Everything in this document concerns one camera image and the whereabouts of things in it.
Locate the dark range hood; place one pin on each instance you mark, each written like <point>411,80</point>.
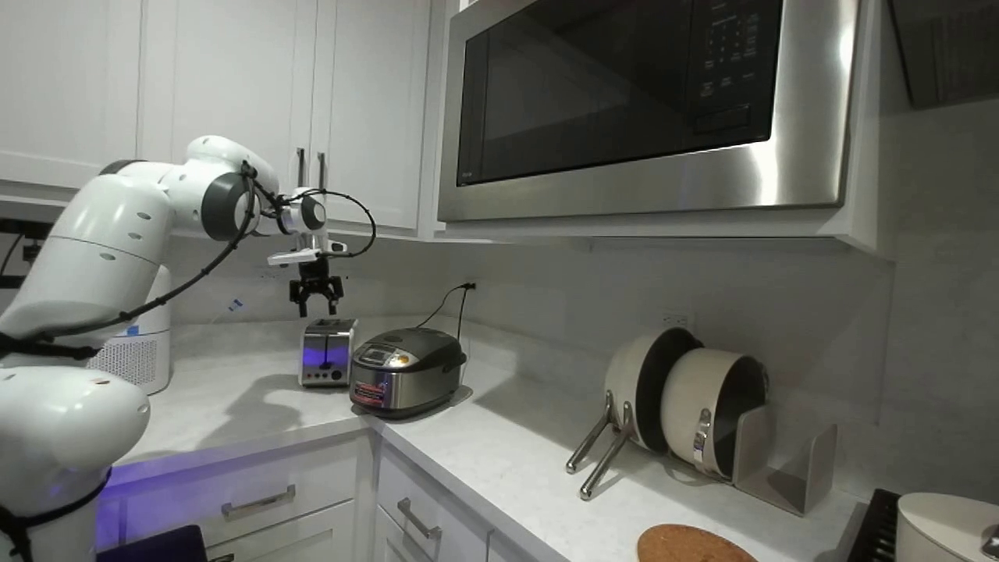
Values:
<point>952,48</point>

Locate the white lidded pot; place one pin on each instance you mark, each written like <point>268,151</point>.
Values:
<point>942,529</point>

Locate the stainless steel microwave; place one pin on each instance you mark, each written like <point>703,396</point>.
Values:
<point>625,103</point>

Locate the white drawer front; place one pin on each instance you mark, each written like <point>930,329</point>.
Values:
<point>188,489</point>
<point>438,502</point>

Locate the black gas stove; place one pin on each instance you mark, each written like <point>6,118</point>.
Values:
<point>873,531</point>

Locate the silver rice cooker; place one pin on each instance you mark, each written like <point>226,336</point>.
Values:
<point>407,373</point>

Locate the white upper cabinet door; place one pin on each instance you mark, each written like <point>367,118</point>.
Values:
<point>67,73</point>
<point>222,73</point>
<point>376,103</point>

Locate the round cork trivet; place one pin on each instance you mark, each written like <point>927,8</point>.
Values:
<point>690,544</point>

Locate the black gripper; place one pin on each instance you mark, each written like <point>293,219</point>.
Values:
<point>313,272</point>

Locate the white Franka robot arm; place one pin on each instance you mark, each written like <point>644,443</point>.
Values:
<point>103,228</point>

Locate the metal pan rack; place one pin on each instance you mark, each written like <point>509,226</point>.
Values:
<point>798,458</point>

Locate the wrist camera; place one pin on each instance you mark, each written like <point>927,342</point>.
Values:
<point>298,256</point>

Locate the cream saucepan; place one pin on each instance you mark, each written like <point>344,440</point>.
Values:
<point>699,411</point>

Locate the wall power outlet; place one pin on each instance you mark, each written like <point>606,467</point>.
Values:
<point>467,286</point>

